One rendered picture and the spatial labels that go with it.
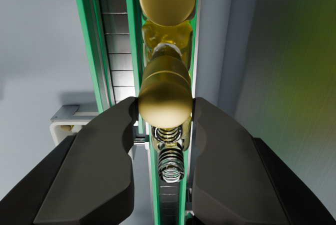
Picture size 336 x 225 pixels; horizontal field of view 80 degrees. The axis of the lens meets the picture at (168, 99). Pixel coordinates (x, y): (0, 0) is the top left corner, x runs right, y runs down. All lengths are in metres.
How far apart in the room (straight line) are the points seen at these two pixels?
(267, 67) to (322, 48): 0.09
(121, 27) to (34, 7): 0.27
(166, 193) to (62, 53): 0.52
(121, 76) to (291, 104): 0.34
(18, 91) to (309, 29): 0.72
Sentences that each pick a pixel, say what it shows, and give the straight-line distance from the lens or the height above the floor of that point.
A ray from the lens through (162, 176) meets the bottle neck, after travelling 0.24.
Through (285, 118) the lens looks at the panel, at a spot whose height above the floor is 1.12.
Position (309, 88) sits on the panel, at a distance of 0.21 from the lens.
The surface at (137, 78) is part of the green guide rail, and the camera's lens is 0.36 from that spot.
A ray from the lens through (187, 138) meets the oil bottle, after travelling 0.27.
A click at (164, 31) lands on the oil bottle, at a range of 0.21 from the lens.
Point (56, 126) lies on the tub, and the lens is 0.67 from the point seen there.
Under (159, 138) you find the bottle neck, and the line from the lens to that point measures 0.20.
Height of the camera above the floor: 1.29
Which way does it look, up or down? 61 degrees down
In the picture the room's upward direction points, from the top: 180 degrees counter-clockwise
